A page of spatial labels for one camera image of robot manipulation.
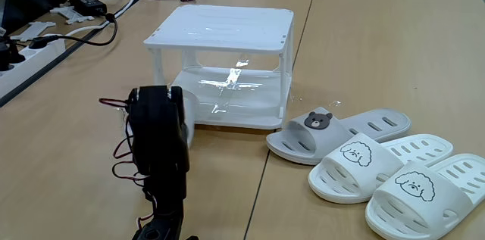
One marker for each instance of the white power strip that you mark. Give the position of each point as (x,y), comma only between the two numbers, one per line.
(30,62)

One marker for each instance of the white two-shelf shoe rack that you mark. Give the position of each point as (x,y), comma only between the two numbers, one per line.
(227,28)

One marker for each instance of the grey bear slipper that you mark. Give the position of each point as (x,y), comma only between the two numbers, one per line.
(333,134)
(191,119)

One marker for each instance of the black power adapter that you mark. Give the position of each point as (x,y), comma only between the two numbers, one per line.
(87,5)

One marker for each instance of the small clear tape piece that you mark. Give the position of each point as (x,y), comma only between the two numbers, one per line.
(335,103)
(295,98)

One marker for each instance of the white poodle slipper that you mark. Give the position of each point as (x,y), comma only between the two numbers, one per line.
(379,172)
(447,209)

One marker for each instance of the white plastic bracket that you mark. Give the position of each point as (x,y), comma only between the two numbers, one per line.
(34,28)
(70,13)

